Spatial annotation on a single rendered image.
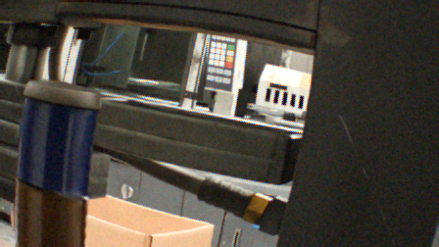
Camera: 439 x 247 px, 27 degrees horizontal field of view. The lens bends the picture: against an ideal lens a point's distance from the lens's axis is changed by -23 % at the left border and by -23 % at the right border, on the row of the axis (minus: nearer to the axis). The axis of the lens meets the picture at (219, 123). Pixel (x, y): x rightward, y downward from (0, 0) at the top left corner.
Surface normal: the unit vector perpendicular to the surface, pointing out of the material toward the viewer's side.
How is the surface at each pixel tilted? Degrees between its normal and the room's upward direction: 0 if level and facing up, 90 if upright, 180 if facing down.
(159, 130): 90
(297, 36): 90
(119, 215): 92
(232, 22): 90
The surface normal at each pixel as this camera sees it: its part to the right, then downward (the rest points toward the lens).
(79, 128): 0.67, 0.40
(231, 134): -0.25, 0.00
